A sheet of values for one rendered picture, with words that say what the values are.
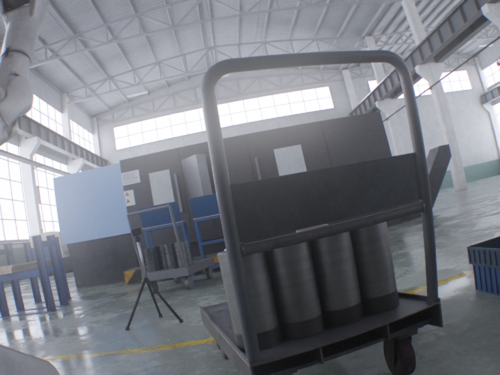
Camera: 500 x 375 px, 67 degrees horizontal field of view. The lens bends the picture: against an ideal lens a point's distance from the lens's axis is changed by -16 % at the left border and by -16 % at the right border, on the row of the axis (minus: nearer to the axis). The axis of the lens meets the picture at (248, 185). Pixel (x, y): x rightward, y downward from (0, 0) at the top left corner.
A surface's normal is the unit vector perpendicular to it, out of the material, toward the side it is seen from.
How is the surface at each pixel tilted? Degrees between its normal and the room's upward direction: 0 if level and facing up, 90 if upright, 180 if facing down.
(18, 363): 86
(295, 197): 98
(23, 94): 94
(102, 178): 86
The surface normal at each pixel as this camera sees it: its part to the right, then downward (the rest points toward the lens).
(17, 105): 0.98, -0.09
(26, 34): 0.73, -0.38
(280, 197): 0.25, 0.01
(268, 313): 0.62, -0.18
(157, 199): 0.02, -0.15
